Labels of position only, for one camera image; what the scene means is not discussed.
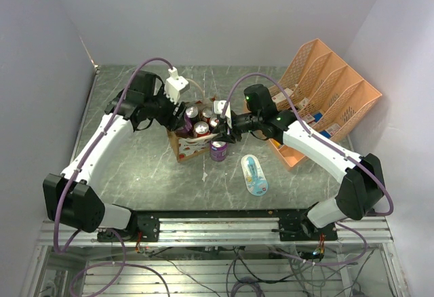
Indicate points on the red cola can in bag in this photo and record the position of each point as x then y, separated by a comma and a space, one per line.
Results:
206, 114

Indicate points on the purple Fanta can by bag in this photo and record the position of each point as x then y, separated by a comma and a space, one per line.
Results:
218, 150

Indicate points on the blue correction tape package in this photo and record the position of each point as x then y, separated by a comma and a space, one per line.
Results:
254, 177

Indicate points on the blue box in organizer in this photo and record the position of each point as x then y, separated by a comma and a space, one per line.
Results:
317, 116

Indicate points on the watermelon canvas bag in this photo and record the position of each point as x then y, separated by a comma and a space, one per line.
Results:
187, 148

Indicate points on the aluminium mounting rail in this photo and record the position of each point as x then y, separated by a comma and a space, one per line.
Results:
226, 232

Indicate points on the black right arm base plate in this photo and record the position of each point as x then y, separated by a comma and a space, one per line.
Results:
294, 229

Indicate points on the purple fanta can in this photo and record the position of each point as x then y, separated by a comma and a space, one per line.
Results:
218, 150
186, 130

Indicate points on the black yellow beverage can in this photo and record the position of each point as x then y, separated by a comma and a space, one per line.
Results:
192, 113

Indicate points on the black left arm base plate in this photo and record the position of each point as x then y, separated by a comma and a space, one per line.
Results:
141, 227

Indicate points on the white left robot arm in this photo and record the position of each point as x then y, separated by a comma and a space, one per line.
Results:
70, 197

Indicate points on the red cola can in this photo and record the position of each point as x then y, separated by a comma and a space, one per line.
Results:
201, 129
206, 114

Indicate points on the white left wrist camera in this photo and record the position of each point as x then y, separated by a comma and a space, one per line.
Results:
175, 85

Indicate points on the blue Red Bull can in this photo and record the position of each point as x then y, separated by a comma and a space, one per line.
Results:
213, 123

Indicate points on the orange plastic desk organizer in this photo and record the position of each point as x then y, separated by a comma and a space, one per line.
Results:
318, 80

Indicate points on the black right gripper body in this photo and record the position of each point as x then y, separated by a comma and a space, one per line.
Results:
234, 133

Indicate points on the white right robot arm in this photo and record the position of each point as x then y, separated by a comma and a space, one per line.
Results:
360, 177

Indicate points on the purple Fanta can front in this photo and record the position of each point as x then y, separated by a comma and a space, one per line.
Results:
186, 130

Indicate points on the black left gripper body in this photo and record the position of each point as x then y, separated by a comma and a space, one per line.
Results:
162, 109

